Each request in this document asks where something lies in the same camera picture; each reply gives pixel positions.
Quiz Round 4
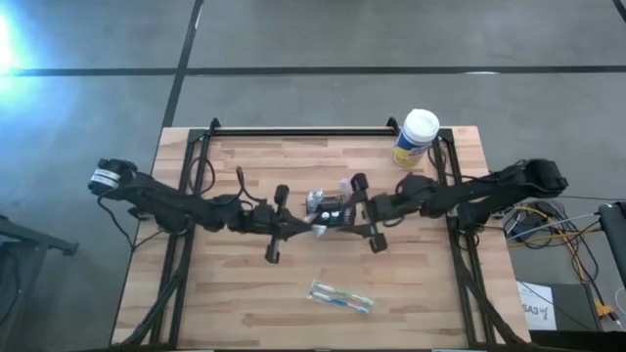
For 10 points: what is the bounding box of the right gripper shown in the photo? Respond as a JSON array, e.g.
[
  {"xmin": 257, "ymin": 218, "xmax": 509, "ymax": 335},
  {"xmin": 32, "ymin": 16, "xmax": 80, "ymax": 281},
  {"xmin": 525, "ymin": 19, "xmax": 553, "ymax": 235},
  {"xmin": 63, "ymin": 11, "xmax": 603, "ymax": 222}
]
[{"xmin": 336, "ymin": 173, "xmax": 398, "ymax": 254}]

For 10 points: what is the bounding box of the grey cable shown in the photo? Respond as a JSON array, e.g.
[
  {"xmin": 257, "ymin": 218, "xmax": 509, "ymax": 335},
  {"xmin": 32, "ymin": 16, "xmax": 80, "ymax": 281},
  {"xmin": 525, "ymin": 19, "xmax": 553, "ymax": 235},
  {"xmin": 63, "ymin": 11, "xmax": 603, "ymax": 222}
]
[{"xmin": 508, "ymin": 212, "xmax": 601, "ymax": 242}]

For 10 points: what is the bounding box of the black pole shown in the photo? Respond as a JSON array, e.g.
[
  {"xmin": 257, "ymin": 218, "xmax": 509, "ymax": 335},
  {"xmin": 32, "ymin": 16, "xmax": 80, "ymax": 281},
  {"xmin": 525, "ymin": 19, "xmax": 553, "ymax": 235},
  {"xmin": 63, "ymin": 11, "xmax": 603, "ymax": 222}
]
[{"xmin": 597, "ymin": 200, "xmax": 626, "ymax": 290}]

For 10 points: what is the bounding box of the yellow cable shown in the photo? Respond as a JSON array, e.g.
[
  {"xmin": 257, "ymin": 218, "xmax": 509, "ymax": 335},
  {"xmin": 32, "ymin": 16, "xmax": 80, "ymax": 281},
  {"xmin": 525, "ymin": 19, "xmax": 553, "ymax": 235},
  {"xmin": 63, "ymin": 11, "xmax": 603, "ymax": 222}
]
[{"xmin": 508, "ymin": 204, "xmax": 616, "ymax": 320}]

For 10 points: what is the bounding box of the green toothbrush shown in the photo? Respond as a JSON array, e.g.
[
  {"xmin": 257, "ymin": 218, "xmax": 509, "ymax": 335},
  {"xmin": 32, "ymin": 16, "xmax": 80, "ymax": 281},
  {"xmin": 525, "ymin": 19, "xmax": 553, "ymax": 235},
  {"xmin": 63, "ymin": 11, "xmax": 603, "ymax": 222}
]
[
  {"xmin": 303, "ymin": 217, "xmax": 330, "ymax": 240},
  {"xmin": 308, "ymin": 281, "xmax": 376, "ymax": 307}
]

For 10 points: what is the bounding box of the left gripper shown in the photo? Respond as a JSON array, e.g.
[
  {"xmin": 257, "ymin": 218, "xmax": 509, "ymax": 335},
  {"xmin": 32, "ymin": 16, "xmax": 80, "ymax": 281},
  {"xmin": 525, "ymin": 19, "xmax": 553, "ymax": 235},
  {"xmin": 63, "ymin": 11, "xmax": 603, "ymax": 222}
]
[{"xmin": 251, "ymin": 184, "xmax": 317, "ymax": 265}]

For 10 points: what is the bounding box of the Lysol wipes canister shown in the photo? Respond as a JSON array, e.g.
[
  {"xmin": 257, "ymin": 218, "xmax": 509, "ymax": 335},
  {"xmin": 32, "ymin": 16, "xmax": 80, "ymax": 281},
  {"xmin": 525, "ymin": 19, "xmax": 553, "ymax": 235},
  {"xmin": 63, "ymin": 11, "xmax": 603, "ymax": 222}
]
[{"xmin": 392, "ymin": 108, "xmax": 441, "ymax": 169}]

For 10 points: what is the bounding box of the black wire caddy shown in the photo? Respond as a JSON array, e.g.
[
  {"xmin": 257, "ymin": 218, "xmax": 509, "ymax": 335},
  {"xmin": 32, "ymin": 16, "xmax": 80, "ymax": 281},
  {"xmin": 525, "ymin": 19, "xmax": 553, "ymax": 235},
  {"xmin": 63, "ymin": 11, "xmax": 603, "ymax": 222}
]
[{"xmin": 306, "ymin": 194, "xmax": 354, "ymax": 230}]

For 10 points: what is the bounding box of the white paper sheet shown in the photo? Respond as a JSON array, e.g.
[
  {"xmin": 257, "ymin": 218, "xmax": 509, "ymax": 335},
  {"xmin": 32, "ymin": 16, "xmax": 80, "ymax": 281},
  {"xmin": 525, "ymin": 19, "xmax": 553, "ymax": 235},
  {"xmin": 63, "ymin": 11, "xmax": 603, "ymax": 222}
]
[{"xmin": 516, "ymin": 281, "xmax": 558, "ymax": 331}]

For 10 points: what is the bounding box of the black camera cable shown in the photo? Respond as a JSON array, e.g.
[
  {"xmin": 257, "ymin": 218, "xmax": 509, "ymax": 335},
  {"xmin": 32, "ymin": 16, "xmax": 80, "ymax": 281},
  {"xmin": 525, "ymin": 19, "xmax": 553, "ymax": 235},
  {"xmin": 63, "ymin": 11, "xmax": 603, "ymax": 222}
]
[{"xmin": 188, "ymin": 155, "xmax": 268, "ymax": 204}]

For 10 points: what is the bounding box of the black floor stand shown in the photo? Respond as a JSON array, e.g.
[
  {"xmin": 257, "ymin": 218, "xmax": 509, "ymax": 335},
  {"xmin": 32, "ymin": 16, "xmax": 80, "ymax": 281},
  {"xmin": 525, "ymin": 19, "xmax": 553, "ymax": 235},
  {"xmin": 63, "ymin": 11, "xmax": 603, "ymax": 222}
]
[{"xmin": 0, "ymin": 213, "xmax": 80, "ymax": 352}]

